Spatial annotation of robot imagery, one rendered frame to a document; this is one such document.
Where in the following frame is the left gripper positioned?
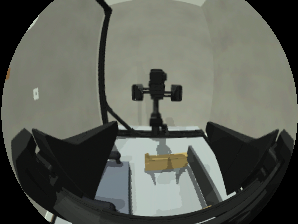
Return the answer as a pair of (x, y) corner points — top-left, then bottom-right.
(132, 84), (182, 101)

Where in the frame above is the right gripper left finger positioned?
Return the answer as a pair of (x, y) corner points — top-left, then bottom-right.
(32, 121), (119, 200)

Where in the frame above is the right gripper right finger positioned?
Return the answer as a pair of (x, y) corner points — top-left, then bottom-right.
(206, 122), (279, 195)

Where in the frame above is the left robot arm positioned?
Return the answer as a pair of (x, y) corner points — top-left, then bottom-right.
(148, 69), (167, 135)

